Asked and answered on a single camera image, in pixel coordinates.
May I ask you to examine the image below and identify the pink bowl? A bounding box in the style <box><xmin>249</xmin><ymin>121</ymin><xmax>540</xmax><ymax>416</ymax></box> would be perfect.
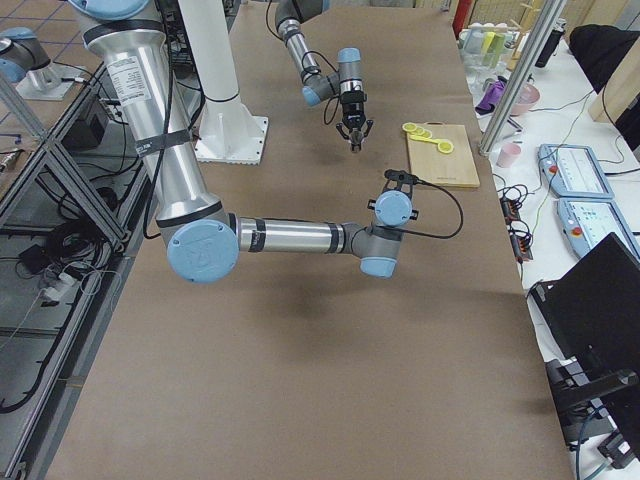
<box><xmin>510</xmin><ymin>83</ymin><xmax>541</xmax><ymax>116</ymax></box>

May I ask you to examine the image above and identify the wooden cup rack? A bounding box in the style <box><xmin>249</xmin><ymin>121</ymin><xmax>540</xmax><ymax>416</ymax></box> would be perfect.
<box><xmin>507</xmin><ymin>0</ymin><xmax>543</xmax><ymax>72</ymax></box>

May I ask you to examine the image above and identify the near blue teach pendant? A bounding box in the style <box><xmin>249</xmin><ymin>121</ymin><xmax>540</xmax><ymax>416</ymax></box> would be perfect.
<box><xmin>556</xmin><ymin>197</ymin><xmax>639</xmax><ymax>258</ymax></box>

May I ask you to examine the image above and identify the steel jigger measuring cup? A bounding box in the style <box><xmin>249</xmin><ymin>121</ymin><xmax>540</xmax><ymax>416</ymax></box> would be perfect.
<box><xmin>349</xmin><ymin>129</ymin><xmax>363</xmax><ymax>153</ymax></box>

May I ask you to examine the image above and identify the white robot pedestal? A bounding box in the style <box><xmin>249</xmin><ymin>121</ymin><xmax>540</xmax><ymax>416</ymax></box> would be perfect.
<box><xmin>179</xmin><ymin>0</ymin><xmax>269</xmax><ymax>165</ymax></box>

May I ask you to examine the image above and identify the bamboo cutting board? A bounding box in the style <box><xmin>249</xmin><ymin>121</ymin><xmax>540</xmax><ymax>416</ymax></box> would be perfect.
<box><xmin>405</xmin><ymin>123</ymin><xmax>480</xmax><ymax>188</ymax></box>

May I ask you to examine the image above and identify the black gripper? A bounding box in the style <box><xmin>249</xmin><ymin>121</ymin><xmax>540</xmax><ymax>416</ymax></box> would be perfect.
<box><xmin>367</xmin><ymin>179</ymin><xmax>419</xmax><ymax>220</ymax></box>
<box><xmin>335</xmin><ymin>101</ymin><xmax>374</xmax><ymax>142</ymax></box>

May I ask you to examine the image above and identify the purple cloth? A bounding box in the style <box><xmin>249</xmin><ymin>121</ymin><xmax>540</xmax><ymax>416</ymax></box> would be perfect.
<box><xmin>475</xmin><ymin>79</ymin><xmax>506</xmax><ymax>115</ymax></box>

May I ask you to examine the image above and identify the pink plastic cup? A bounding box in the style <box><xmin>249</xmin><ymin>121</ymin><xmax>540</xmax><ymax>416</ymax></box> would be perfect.
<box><xmin>496</xmin><ymin>142</ymin><xmax>522</xmax><ymax>168</ymax></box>

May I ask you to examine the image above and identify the seated person black jacket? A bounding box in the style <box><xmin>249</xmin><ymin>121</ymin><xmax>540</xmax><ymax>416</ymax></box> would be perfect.
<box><xmin>568</xmin><ymin>24</ymin><xmax>639</xmax><ymax>150</ymax></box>

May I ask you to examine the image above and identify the blue teach pendant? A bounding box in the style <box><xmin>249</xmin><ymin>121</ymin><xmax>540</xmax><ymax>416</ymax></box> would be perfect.
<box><xmin>556</xmin><ymin>197</ymin><xmax>639</xmax><ymax>258</ymax></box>
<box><xmin>537</xmin><ymin>144</ymin><xmax>614</xmax><ymax>200</ymax></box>

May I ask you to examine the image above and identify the far blue teach pendant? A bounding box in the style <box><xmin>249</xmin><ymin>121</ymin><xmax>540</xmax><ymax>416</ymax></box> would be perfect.
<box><xmin>537</xmin><ymin>144</ymin><xmax>614</xmax><ymax>200</ymax></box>

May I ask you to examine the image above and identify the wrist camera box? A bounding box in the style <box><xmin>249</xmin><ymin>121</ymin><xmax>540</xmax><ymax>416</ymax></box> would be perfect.
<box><xmin>384</xmin><ymin>169</ymin><xmax>422</xmax><ymax>185</ymax></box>
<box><xmin>340</xmin><ymin>90</ymin><xmax>367</xmax><ymax>104</ymax></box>

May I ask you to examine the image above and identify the black monitor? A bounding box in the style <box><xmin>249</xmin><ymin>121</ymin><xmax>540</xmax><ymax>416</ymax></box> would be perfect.
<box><xmin>529</xmin><ymin>233</ymin><xmax>639</xmax><ymax>376</ymax></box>

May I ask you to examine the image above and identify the aluminium frame post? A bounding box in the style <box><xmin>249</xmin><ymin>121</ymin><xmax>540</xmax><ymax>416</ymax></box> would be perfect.
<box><xmin>478</xmin><ymin>0</ymin><xmax>566</xmax><ymax>157</ymax></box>

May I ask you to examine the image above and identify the black thermos bottle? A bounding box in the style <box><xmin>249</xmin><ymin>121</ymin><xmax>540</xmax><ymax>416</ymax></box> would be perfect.
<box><xmin>534</xmin><ymin>18</ymin><xmax>567</xmax><ymax>68</ymax></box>

